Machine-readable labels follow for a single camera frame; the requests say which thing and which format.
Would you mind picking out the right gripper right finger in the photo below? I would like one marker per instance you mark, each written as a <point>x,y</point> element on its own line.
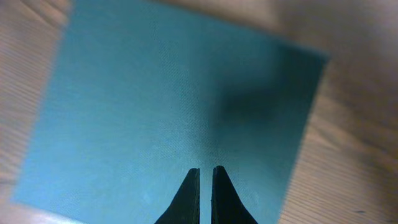
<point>226,206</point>

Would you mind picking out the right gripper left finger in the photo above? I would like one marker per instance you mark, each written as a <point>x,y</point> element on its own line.
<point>185,206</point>

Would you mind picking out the dark green box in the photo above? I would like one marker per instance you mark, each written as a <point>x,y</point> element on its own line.
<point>142,92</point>

